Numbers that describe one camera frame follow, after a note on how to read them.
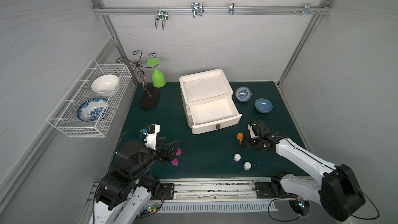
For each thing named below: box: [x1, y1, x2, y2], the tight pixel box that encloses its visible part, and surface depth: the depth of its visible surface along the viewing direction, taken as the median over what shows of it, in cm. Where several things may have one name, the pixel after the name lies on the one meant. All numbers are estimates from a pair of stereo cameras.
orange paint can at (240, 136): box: [236, 132, 244, 142], surface depth 92 cm
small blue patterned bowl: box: [234, 86, 252, 103], surface depth 113 cm
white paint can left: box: [233, 153, 241, 162], surface depth 84 cm
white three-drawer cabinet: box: [179, 68, 243, 135], surface depth 86 cm
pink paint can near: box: [171, 157, 179, 167], surface depth 83 cm
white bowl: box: [91, 74, 120, 97], surface depth 73 cm
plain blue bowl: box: [254, 98, 274, 114], surface depth 106 cm
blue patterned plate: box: [76, 97, 110, 122], surface depth 66 cm
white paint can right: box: [243, 161, 252, 171], surface depth 81 cm
